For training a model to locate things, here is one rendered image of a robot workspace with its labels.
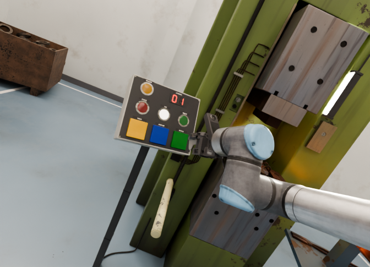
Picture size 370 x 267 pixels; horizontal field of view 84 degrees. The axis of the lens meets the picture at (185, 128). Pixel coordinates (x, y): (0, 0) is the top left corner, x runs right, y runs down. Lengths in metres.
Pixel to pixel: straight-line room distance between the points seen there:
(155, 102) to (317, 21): 0.80
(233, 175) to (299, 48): 0.76
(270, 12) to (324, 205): 0.97
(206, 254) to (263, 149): 0.99
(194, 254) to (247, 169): 0.98
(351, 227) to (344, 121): 1.01
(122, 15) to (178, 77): 1.61
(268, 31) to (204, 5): 3.55
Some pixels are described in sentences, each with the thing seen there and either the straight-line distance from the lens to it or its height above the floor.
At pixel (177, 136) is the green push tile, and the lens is 0.92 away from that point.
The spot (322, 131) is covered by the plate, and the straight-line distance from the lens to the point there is 1.38.
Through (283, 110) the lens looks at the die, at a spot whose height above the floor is 1.31.
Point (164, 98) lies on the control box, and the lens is 0.93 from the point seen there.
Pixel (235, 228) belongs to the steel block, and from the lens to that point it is 1.31.
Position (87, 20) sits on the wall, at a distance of 4.88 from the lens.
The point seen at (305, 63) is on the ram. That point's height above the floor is 1.55.
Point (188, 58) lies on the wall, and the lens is 4.59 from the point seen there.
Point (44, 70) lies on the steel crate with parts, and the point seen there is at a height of 0.43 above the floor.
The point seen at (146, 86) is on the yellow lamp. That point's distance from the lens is 0.91.
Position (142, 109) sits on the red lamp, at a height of 1.08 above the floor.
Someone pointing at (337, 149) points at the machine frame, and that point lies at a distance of 1.48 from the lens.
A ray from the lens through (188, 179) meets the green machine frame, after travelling 1.35.
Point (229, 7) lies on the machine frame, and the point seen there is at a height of 1.79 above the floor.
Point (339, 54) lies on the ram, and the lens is 1.21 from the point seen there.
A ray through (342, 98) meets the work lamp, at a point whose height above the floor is 1.50.
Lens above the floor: 1.32
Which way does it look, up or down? 16 degrees down
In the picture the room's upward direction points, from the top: 25 degrees clockwise
